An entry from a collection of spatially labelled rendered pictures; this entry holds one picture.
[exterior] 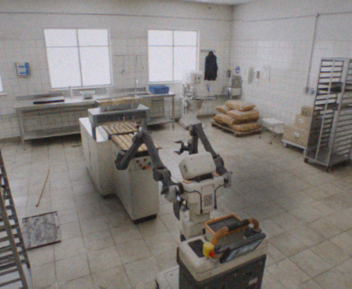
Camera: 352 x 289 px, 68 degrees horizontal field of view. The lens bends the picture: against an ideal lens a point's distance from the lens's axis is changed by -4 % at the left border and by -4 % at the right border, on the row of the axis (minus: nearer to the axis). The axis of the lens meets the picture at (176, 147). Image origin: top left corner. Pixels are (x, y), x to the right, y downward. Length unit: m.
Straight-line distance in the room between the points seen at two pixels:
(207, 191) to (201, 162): 0.19
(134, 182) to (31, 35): 4.39
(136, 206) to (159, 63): 4.67
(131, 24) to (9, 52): 2.65
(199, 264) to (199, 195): 0.43
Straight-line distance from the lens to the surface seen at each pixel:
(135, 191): 3.01
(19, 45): 6.51
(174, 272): 2.30
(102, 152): 3.48
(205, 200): 1.81
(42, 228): 3.47
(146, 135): 1.98
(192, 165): 1.75
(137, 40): 6.81
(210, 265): 1.63
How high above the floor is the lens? 1.93
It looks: 21 degrees down
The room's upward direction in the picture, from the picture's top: straight up
